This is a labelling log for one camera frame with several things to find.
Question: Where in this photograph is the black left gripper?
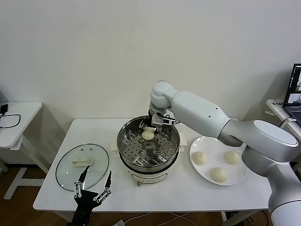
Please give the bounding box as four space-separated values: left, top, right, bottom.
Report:
70 165 112 226

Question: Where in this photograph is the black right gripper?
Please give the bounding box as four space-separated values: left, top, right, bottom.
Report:
139 108 163 136

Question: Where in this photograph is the white steamed baozi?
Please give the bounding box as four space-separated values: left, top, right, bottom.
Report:
210 167 228 184
141 128 155 141
192 151 208 166
224 151 241 165

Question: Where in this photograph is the round glass pot lid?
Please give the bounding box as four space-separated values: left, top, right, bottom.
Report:
55 143 110 192

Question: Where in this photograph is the perforated steel steamer basket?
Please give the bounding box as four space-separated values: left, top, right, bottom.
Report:
117 115 181 168

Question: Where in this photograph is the white electric cooker pot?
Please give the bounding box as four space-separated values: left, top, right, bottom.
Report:
110 131 188 188

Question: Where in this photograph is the white round plate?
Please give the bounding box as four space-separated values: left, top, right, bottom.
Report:
189 136 248 186

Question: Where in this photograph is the white side desk with label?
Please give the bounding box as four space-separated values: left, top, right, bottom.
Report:
265 98 301 139

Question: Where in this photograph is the open dark laptop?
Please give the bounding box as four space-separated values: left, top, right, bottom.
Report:
283 63 301 129

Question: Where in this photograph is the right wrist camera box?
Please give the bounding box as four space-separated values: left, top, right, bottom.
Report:
151 113 181 127

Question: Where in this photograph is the thin white floor cable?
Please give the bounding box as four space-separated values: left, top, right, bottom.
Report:
124 211 197 224

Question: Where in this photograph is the black looped cable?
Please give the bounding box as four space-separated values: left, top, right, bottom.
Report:
0 113 21 129

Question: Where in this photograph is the laptop charger cable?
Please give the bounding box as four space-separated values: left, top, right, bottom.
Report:
281 117 297 128

